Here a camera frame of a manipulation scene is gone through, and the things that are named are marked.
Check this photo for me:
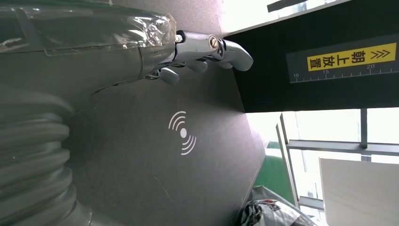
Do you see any white panel board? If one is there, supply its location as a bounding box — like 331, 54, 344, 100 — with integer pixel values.
319, 158, 399, 226

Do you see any yellow black ruler label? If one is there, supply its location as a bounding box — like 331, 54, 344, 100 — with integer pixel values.
286, 33, 399, 84

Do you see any green conveyor belt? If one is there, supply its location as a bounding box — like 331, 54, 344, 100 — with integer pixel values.
254, 142, 295, 205

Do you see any white parcel red stripe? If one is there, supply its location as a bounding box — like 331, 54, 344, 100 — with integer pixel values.
235, 186, 317, 226

